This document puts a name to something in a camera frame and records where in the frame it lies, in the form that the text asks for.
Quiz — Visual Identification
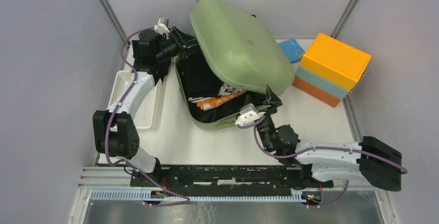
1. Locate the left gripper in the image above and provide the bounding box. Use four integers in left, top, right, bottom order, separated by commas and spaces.
156, 26, 206, 62

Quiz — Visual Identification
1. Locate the green hard-shell suitcase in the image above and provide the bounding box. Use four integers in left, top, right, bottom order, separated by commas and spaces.
174, 0, 295, 130

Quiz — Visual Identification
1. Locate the white plastic basket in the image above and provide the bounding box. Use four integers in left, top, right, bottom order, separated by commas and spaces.
107, 70, 163, 130

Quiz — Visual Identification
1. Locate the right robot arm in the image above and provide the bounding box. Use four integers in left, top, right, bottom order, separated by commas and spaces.
254, 86, 408, 192

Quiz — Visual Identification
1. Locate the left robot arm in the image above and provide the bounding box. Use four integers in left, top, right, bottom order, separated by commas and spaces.
92, 27, 199, 187

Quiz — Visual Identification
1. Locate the orange white garment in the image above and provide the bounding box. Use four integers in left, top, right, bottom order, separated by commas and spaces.
190, 83, 246, 111

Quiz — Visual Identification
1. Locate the black cloth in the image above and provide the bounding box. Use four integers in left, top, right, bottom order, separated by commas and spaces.
132, 40, 149, 71

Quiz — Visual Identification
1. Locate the blue pouch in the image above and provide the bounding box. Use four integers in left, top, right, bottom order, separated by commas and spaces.
279, 39, 305, 64

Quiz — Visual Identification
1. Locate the orange blue stacked box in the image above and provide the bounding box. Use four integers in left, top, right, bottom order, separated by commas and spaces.
292, 33, 372, 108

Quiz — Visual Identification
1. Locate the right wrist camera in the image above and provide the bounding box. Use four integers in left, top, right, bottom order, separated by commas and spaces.
235, 103, 266, 129

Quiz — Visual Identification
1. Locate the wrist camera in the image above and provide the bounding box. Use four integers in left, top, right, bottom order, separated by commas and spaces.
235, 103, 266, 129
154, 17, 170, 35

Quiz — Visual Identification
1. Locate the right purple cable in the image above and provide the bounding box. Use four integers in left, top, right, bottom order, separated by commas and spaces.
237, 114, 409, 207

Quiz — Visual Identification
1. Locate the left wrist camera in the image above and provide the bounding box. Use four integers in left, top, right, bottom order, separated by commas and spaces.
154, 17, 170, 35

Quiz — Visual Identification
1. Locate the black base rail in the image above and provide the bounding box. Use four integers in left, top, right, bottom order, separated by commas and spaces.
78, 165, 388, 206

